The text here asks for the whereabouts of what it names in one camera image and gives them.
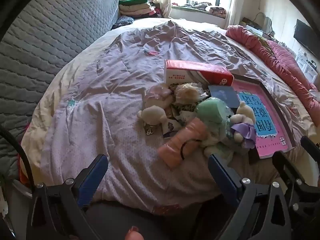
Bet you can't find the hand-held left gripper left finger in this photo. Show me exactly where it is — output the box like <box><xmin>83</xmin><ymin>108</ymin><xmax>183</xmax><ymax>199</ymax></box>
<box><xmin>26</xmin><ymin>154</ymin><xmax>109</xmax><ymax>240</ymax></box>

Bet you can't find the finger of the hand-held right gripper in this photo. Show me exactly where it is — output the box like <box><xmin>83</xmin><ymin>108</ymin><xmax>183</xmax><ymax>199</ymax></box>
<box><xmin>272</xmin><ymin>151</ymin><xmax>320</xmax><ymax>228</ymax></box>
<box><xmin>301</xmin><ymin>136</ymin><xmax>320</xmax><ymax>157</ymax></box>

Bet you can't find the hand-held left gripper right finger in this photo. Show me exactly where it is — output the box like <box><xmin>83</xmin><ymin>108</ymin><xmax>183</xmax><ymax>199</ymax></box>
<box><xmin>207</xmin><ymin>154</ymin><xmax>293</xmax><ymax>240</ymax></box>

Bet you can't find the shallow box with pink book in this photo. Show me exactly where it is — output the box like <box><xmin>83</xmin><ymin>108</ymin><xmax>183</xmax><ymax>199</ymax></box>
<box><xmin>231</xmin><ymin>74</ymin><xmax>297</xmax><ymax>165</ymax></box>

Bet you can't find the orange bagged soft item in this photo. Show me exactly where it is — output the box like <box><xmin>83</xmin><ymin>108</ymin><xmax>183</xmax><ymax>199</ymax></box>
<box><xmin>157</xmin><ymin>118</ymin><xmax>209</xmax><ymax>169</ymax></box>

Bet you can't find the cream bear plush purple dress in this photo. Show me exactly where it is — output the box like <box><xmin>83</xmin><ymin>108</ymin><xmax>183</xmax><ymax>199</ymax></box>
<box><xmin>229</xmin><ymin>100</ymin><xmax>258</xmax><ymax>150</ymax></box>

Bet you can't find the green plush toy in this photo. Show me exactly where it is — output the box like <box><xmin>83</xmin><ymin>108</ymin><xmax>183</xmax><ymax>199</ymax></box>
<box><xmin>195</xmin><ymin>97</ymin><xmax>234</xmax><ymax>160</ymax></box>

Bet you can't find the purple print tissue pack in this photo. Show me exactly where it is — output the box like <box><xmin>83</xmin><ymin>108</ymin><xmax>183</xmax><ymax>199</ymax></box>
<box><xmin>162</xmin><ymin>120</ymin><xmax>183</xmax><ymax>139</ymax></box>

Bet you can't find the leopard print cloth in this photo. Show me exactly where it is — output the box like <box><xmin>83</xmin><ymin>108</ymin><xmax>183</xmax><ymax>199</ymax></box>
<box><xmin>169</xmin><ymin>82</ymin><xmax>213</xmax><ymax>113</ymax></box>

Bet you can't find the white plush toy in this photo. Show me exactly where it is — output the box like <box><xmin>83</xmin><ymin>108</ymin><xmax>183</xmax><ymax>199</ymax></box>
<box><xmin>137</xmin><ymin>105</ymin><xmax>168</xmax><ymax>127</ymax></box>

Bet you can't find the beige soft toy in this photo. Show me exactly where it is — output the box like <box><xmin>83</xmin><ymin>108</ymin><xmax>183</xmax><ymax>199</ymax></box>
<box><xmin>174</xmin><ymin>82</ymin><xmax>204</xmax><ymax>105</ymax></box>

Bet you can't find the pale pink plush toy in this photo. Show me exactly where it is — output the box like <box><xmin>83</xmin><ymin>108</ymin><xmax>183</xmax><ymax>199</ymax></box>
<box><xmin>145</xmin><ymin>84</ymin><xmax>173</xmax><ymax>108</ymax></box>

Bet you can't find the white cabinet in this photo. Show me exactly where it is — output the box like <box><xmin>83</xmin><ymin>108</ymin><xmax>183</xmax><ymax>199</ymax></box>
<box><xmin>295</xmin><ymin>50</ymin><xmax>320</xmax><ymax>83</ymax></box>

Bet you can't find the cream bed sheet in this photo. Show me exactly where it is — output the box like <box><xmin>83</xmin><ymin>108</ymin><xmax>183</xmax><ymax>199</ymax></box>
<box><xmin>21</xmin><ymin>17</ymin><xmax>320</xmax><ymax>180</ymax></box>

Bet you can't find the dark blue box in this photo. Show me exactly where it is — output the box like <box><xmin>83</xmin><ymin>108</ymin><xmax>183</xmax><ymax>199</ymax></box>
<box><xmin>207</xmin><ymin>84</ymin><xmax>242</xmax><ymax>109</ymax></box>

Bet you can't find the pink quilt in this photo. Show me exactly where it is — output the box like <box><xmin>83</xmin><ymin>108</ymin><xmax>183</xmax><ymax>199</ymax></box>
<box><xmin>226</xmin><ymin>25</ymin><xmax>320</xmax><ymax>128</ymax></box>

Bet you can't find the red and white carton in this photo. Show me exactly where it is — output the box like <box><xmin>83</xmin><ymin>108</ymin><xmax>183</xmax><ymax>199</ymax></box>
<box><xmin>164</xmin><ymin>59</ymin><xmax>234</xmax><ymax>87</ymax></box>

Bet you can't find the green cloth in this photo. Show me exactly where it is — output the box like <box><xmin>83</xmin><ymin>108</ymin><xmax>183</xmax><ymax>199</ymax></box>
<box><xmin>255</xmin><ymin>35</ymin><xmax>272</xmax><ymax>50</ymax></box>

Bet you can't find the white desk fan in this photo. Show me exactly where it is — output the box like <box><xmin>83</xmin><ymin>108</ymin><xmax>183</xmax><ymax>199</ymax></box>
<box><xmin>255</xmin><ymin>12</ymin><xmax>274</xmax><ymax>35</ymax></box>

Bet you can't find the cluttered bedside table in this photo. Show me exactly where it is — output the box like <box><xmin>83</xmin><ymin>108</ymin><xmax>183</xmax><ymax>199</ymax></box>
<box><xmin>241</xmin><ymin>17</ymin><xmax>264</xmax><ymax>34</ymax></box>

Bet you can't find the grey quilted headboard cover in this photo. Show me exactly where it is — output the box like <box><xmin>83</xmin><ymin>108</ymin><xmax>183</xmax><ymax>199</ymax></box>
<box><xmin>0</xmin><ymin>0</ymin><xmax>120</xmax><ymax>180</ymax></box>

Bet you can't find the dark patterned pillow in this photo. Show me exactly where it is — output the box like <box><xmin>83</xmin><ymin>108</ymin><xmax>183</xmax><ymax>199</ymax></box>
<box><xmin>111</xmin><ymin>15</ymin><xmax>135</xmax><ymax>29</ymax></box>

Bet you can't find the bedding on windowsill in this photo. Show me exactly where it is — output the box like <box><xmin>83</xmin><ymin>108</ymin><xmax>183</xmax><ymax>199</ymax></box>
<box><xmin>172</xmin><ymin>2</ymin><xmax>227</xmax><ymax>18</ymax></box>

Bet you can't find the stack of folded blankets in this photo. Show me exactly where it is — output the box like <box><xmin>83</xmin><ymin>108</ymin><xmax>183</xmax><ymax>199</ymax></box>
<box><xmin>118</xmin><ymin>0</ymin><xmax>163</xmax><ymax>19</ymax></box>

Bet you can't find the black cable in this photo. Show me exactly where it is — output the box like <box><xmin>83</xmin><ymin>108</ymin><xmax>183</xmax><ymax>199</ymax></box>
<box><xmin>0</xmin><ymin>124</ymin><xmax>35</xmax><ymax>188</ymax></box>

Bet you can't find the black wall television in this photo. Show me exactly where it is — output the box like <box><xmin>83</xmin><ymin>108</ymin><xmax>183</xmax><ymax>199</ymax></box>
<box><xmin>294</xmin><ymin>19</ymin><xmax>318</xmax><ymax>55</ymax></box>

